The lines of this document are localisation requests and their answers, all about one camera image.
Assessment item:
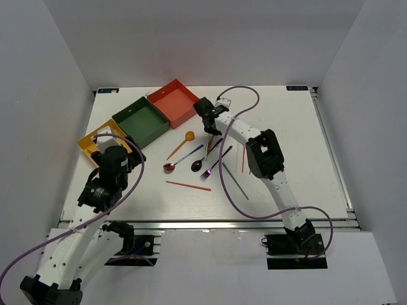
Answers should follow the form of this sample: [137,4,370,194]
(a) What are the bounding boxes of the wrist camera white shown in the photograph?
[92,126,120,154]
[215,98,231,109]

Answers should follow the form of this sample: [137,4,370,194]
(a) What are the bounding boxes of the purple fork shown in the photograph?
[200,146,233,181]

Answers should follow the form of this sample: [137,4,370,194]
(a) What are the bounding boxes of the left blue table label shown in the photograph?
[97,88,120,94]

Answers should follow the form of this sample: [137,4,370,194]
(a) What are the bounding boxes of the red square container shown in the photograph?
[147,79,199,129]

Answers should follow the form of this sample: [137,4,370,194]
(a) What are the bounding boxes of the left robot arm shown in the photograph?
[20,146,146,304]

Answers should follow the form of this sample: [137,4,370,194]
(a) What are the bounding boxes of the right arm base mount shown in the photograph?
[261,234,328,270]

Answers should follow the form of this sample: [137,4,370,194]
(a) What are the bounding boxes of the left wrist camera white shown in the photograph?
[92,126,120,154]

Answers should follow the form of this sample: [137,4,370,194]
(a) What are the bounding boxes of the aluminium table frame rail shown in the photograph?
[308,87,361,229]

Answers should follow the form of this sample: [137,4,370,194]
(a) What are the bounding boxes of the purple cable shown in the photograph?
[0,133,146,287]
[216,85,334,264]

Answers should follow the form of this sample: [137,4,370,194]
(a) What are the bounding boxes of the gold fork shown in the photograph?
[206,135,214,152]

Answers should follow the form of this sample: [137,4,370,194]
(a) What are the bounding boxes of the orange chopstick upright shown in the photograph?
[241,148,246,173]

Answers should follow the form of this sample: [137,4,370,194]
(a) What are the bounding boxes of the green square container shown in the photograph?
[112,97,170,149]

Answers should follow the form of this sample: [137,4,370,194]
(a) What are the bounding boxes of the right blue table label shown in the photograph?
[286,85,308,92]

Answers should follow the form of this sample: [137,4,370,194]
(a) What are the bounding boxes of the black spoon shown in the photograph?
[191,138,223,172]

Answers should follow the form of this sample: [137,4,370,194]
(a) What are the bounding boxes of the teal chopstick diagonal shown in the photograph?
[222,162,249,200]

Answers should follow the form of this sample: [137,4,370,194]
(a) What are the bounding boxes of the clear white chopstick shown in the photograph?
[235,143,241,173]

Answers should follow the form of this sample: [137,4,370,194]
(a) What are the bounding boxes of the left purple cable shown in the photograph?
[0,133,146,287]

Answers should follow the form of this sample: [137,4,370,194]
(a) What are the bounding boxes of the iridescent blue purple spoon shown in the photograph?
[163,144,204,172]

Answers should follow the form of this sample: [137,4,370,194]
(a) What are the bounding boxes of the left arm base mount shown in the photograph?
[102,221,162,267]

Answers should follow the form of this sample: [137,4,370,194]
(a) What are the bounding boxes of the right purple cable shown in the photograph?
[216,85,334,264]

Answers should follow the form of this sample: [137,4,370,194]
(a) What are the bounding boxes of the orange chopstick lying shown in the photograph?
[165,180,212,192]

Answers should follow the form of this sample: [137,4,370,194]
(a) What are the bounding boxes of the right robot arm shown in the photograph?
[193,97,315,254]

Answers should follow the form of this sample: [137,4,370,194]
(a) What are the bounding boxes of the blue table label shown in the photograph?
[97,88,120,94]
[286,85,308,92]

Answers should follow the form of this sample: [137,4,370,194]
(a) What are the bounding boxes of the yellow square container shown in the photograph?
[77,119,141,168]

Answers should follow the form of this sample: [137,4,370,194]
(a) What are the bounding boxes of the orange gold spoon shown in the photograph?
[166,131,195,160]

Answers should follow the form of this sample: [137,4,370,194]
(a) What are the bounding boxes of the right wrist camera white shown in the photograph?
[215,98,231,109]

